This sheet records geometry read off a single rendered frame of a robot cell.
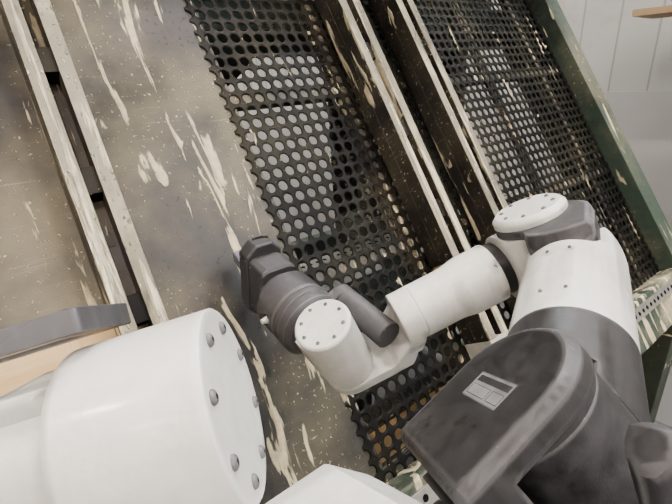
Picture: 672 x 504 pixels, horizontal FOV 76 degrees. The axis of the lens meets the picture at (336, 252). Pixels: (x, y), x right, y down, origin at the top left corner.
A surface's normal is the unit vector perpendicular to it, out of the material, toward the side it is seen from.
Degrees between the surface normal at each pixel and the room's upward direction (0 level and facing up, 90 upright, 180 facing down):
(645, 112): 90
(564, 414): 62
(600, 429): 56
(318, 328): 29
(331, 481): 23
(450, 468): 42
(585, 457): 68
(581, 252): 4
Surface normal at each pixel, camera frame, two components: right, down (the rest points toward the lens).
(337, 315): -0.31, -0.64
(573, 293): -0.11, -0.89
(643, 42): -0.73, 0.30
